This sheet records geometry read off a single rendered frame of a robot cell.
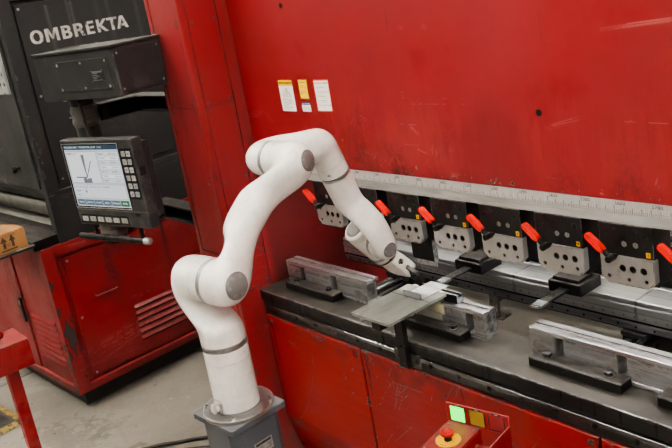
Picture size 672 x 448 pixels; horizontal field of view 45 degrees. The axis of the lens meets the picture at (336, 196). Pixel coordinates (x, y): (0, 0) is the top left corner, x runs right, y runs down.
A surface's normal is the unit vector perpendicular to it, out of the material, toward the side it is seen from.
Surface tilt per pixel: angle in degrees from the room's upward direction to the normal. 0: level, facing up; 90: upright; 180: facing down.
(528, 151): 90
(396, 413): 90
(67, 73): 90
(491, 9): 90
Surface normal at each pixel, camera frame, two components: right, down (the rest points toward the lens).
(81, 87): -0.58, 0.31
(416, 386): -0.76, 0.29
